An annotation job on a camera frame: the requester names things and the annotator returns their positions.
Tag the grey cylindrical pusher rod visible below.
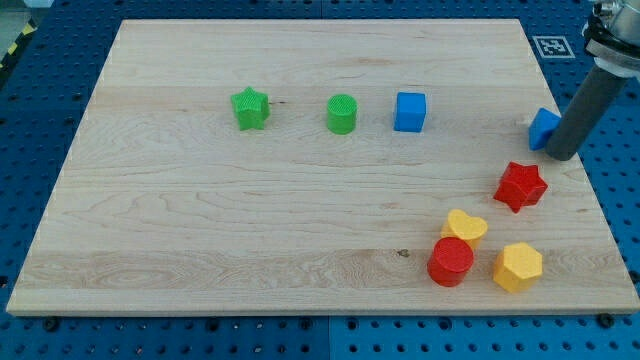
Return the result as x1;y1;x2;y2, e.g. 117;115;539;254
545;65;628;161

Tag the blue triangle block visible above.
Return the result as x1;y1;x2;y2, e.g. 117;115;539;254
528;108;561;151

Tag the red star block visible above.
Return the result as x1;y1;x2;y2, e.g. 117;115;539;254
493;162;548;213

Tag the green star block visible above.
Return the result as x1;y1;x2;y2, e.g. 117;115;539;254
230;87;270;131

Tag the white fiducial marker tag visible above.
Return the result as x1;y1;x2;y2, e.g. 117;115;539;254
532;35;575;59

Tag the blue cube block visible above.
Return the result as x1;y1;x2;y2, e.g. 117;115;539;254
394;92;428;133

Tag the yellow hexagon block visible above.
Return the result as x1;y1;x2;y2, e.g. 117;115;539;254
493;242;543;293

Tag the yellow heart block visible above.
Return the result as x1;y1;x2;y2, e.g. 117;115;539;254
440;209;489;250

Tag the red cylinder block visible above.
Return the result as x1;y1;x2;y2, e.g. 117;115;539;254
426;237;475;287

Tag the green cylinder block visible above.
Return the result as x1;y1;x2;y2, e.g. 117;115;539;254
327;94;358;135

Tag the wooden board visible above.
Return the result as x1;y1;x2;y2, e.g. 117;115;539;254
7;19;639;317

